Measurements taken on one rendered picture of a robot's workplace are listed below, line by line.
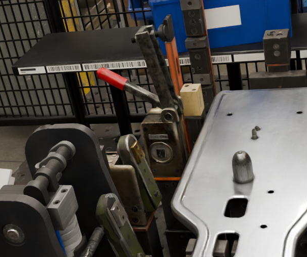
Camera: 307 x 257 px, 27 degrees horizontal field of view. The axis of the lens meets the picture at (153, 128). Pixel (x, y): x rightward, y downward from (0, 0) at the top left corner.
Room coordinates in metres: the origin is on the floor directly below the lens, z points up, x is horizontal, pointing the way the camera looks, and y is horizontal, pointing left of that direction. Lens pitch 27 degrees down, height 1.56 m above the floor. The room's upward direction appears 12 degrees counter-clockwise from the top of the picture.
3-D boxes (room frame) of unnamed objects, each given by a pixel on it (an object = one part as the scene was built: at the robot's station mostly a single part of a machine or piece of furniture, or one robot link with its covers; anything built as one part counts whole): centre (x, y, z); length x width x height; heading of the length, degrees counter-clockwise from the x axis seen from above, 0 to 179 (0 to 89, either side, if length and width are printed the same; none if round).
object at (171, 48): (1.12, -0.06, 0.95); 0.03 x 0.01 x 0.50; 159
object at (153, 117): (1.03, -0.02, 0.88); 0.07 x 0.06 x 0.35; 69
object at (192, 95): (1.09, -0.08, 0.88); 0.04 x 0.04 x 0.36; 69
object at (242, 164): (0.85, -0.13, 1.02); 0.03 x 0.03 x 0.07
